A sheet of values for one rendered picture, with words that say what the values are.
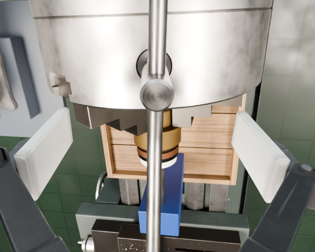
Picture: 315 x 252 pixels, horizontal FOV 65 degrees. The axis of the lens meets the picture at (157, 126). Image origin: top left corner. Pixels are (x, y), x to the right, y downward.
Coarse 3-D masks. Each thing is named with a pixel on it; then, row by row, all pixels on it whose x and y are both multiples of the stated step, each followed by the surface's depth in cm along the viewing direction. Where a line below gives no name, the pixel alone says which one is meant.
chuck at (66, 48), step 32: (64, 32) 24; (96, 32) 23; (128, 32) 22; (192, 32) 22; (224, 32) 24; (256, 32) 26; (64, 64) 26; (96, 64) 24; (128, 64) 23; (192, 64) 24; (224, 64) 25; (256, 64) 29; (96, 96) 26; (128, 96) 25; (192, 96) 25; (224, 96) 27
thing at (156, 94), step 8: (144, 72) 18; (144, 80) 16; (152, 80) 15; (160, 80) 15; (168, 80) 16; (144, 88) 15; (152, 88) 15; (160, 88) 15; (168, 88) 15; (144, 96) 16; (152, 96) 16; (160, 96) 16; (168, 96) 16; (144, 104) 16; (152, 104) 16; (160, 104) 16; (168, 104) 16
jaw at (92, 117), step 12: (60, 84) 30; (84, 108) 31; (96, 108) 31; (84, 120) 32; (96, 120) 31; (108, 120) 33; (120, 120) 34; (132, 120) 36; (144, 120) 38; (132, 132) 38; (144, 132) 39
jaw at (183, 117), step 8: (240, 96) 36; (208, 104) 37; (216, 104) 37; (224, 104) 37; (232, 104) 36; (240, 104) 36; (176, 112) 39; (184, 112) 39; (192, 112) 39; (200, 112) 38; (208, 112) 38; (176, 120) 40; (184, 120) 39; (192, 120) 41
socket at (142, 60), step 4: (144, 52) 23; (140, 56) 23; (144, 56) 23; (168, 56) 23; (140, 60) 23; (144, 60) 23; (168, 60) 23; (136, 64) 23; (140, 64) 23; (144, 64) 23; (168, 64) 23; (140, 68) 23; (168, 68) 24; (140, 72) 24; (168, 72) 24; (140, 76) 24
